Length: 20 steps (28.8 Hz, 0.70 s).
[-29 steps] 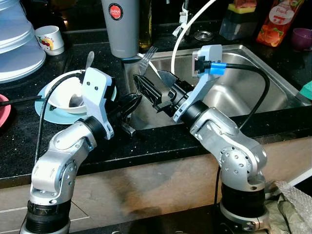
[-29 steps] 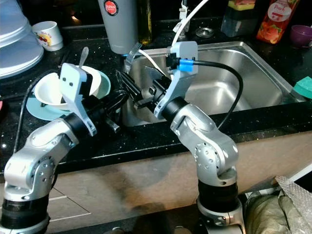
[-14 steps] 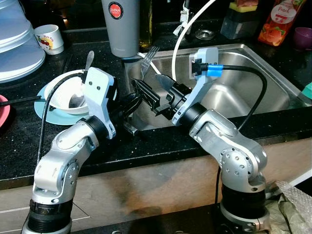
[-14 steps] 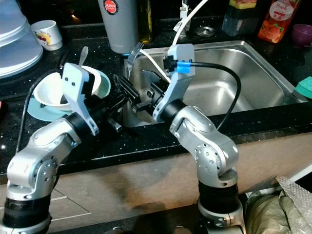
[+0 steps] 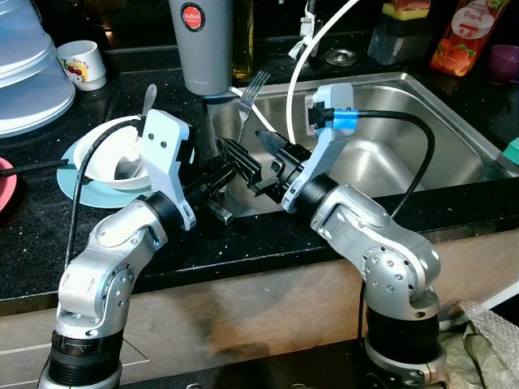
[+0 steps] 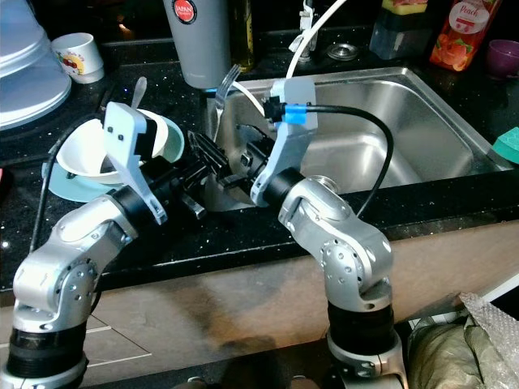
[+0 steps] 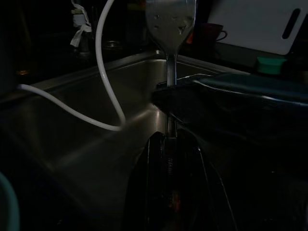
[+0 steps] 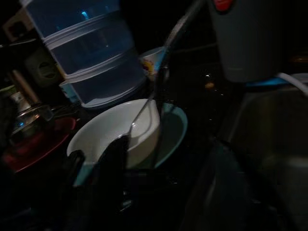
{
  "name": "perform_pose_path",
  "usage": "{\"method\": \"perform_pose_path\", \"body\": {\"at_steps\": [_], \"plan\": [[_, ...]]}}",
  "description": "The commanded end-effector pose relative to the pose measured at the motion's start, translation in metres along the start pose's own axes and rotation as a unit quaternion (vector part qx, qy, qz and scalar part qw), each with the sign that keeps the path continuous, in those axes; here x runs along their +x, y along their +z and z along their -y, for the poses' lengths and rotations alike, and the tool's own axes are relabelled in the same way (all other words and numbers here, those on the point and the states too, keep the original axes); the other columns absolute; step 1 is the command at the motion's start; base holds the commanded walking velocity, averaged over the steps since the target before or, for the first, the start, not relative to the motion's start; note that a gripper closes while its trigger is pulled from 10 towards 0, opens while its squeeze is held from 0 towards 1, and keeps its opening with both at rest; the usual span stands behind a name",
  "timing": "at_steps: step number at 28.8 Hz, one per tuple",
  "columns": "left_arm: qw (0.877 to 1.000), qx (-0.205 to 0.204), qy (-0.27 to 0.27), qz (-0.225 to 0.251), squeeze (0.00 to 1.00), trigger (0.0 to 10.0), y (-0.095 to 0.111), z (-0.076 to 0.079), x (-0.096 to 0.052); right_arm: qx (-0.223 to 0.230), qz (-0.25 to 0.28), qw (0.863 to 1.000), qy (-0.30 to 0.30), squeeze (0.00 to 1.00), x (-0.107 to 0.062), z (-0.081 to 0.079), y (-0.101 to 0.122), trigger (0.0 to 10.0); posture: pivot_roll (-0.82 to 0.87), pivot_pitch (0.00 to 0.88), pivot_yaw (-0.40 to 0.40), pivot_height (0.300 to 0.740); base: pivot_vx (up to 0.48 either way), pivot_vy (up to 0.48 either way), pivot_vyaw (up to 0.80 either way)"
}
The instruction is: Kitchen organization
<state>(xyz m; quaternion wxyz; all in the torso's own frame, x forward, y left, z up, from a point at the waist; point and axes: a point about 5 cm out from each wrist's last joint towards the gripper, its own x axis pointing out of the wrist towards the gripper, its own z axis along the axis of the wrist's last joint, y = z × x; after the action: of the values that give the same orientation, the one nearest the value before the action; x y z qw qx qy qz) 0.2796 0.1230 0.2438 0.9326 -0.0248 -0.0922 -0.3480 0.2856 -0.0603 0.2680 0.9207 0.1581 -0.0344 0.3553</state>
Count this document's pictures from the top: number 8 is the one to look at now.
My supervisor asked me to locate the wooden handle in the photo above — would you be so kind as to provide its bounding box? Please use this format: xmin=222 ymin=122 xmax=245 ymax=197
xmin=9 ymin=69 xmax=40 ymax=104

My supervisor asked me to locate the white wall socket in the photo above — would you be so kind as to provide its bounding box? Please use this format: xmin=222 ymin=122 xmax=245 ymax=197
xmin=24 ymin=49 xmax=62 ymax=86
xmin=2 ymin=13 xmax=33 ymax=41

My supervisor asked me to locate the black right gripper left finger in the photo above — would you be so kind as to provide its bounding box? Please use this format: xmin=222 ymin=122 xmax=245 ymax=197
xmin=91 ymin=135 xmax=132 ymax=231

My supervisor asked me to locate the white printed mug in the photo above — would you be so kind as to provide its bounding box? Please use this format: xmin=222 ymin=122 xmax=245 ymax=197
xmin=139 ymin=47 xmax=167 ymax=83

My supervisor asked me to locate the white ceramic bowl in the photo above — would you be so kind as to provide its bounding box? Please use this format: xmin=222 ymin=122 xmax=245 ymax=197
xmin=66 ymin=98 xmax=161 ymax=169

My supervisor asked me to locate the light blue plate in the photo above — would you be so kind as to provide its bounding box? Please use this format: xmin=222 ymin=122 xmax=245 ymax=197
xmin=72 ymin=101 xmax=189 ymax=187

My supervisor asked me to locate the small metal pot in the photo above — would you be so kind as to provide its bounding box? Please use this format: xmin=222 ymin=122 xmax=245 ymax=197
xmin=9 ymin=103 xmax=56 ymax=145

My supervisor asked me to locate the red plate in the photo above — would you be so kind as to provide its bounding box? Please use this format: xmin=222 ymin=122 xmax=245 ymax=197
xmin=2 ymin=116 xmax=77 ymax=174

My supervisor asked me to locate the grey thermos jug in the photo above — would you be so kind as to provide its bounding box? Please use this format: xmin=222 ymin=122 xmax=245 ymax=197
xmin=208 ymin=0 xmax=289 ymax=83

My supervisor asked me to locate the stacked blue white food container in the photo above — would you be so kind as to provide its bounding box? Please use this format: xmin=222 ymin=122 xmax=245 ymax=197
xmin=20 ymin=0 xmax=148 ymax=109

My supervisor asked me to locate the stainless steel sink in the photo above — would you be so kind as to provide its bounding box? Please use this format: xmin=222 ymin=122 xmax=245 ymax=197
xmin=214 ymin=79 xmax=308 ymax=231

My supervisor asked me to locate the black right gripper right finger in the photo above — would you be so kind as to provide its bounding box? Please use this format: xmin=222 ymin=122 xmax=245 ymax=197
xmin=144 ymin=137 xmax=260 ymax=231

